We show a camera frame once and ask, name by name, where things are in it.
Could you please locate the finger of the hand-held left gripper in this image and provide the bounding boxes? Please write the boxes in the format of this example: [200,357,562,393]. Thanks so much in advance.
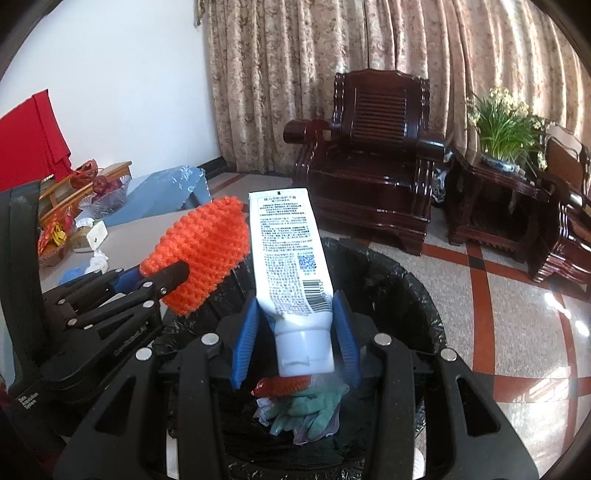
[58,261,191,334]
[44,269,145,303]

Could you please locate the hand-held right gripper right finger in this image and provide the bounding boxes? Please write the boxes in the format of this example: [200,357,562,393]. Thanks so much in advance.
[332,291,539,480]

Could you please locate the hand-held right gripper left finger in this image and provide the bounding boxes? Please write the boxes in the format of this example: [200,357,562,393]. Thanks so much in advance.
[53,295,262,480]

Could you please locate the orange foam net sleeve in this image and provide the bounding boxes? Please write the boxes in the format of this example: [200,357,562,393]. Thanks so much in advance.
[139,196,250,317]

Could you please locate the green rubber glove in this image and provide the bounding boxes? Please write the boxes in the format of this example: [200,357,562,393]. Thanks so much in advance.
[309,382,348,408]
[269,399,340,437]

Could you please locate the trash bin with black bag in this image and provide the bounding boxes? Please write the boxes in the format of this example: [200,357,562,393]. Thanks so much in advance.
[157,235,446,480]

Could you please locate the red plastic bag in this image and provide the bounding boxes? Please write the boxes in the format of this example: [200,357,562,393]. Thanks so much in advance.
[250,375,312,398]

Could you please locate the white squeeze tube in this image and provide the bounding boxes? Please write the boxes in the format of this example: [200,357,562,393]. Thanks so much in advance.
[248,187,335,377]

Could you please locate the light blue plastic wrapper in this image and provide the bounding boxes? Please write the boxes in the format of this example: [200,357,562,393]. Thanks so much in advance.
[60,266,100,285]

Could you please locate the beige tissue box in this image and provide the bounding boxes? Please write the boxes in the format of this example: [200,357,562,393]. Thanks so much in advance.
[69,218,108,252]

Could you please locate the brown woven basket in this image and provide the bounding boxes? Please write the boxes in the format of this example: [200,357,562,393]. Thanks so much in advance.
[38,231,77,267]

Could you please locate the blue floral cloth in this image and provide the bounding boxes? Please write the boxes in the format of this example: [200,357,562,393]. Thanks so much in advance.
[99,165,211,228]

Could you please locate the pile of red snack packets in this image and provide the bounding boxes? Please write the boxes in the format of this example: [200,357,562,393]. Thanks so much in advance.
[39,208,75,257]

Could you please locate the dark red fruit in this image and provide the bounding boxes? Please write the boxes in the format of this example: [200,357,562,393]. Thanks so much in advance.
[92,174,127,197]

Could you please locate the light wooden bench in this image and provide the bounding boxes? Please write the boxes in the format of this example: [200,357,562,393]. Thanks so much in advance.
[39,161,133,222]

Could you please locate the dark wooden armchair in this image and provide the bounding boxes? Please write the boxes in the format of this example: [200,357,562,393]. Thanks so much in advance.
[531,122,591,289]
[283,69,446,257]

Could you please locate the red cloth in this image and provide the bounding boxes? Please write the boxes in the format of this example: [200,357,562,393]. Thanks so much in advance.
[0,91,74,192]

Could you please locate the dark wooden side table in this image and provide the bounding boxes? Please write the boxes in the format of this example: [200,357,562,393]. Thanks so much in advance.
[445,145,555,264]

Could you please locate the blue white flower pot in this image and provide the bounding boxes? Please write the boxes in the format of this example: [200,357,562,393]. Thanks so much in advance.
[480,154,520,174]

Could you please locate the green flowering plant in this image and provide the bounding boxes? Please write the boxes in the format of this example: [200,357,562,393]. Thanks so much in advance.
[466,87,550,169]

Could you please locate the beige patterned curtain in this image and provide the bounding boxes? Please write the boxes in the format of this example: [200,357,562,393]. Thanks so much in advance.
[196,0,591,176]

